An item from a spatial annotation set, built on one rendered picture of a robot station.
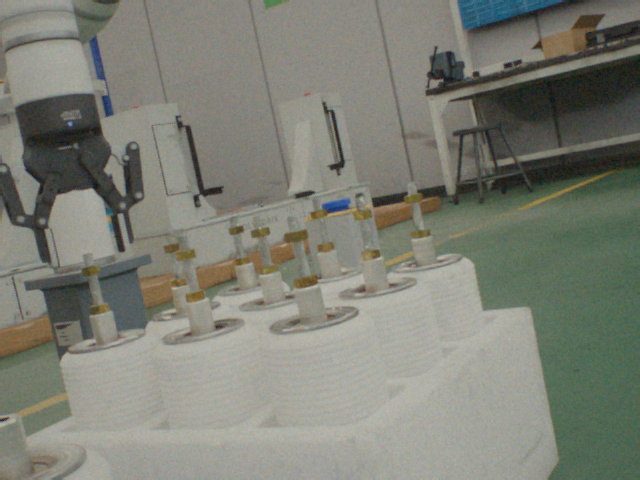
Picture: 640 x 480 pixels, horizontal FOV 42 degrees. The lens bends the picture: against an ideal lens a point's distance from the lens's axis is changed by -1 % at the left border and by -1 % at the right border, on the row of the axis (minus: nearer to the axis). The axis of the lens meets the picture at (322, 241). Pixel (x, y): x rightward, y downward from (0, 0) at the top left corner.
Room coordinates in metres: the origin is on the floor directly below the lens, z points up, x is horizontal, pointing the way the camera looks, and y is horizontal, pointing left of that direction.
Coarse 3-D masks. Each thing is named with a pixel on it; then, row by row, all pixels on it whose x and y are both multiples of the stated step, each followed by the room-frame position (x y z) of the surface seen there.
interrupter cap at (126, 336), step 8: (120, 336) 0.83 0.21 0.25; (128, 336) 0.81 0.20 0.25; (136, 336) 0.79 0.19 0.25; (80, 344) 0.82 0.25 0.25; (88, 344) 0.81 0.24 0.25; (104, 344) 0.78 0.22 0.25; (112, 344) 0.78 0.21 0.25; (120, 344) 0.78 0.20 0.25; (72, 352) 0.78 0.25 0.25; (80, 352) 0.78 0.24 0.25; (88, 352) 0.77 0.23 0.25
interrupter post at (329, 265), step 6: (330, 252) 0.94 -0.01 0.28; (336, 252) 0.95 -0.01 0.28; (318, 258) 0.95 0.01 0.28; (324, 258) 0.94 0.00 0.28; (330, 258) 0.94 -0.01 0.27; (336, 258) 0.94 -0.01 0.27; (324, 264) 0.94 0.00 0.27; (330, 264) 0.94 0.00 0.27; (336, 264) 0.94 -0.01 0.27; (324, 270) 0.94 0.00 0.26; (330, 270) 0.94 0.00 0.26; (336, 270) 0.94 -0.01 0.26; (324, 276) 0.94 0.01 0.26; (330, 276) 0.94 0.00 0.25; (336, 276) 0.94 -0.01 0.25
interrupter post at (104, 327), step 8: (112, 312) 0.81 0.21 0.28; (96, 320) 0.80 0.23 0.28; (104, 320) 0.80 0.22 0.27; (112, 320) 0.81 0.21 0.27; (96, 328) 0.80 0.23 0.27; (104, 328) 0.80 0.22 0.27; (112, 328) 0.80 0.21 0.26; (96, 336) 0.80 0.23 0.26; (104, 336) 0.80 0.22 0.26; (112, 336) 0.80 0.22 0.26; (96, 344) 0.81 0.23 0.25
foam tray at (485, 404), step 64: (512, 320) 0.86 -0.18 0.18; (448, 384) 0.70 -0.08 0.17; (512, 384) 0.83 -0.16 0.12; (128, 448) 0.71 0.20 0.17; (192, 448) 0.67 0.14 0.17; (256, 448) 0.64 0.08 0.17; (320, 448) 0.61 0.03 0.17; (384, 448) 0.59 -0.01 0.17; (448, 448) 0.68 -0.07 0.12; (512, 448) 0.80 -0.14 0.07
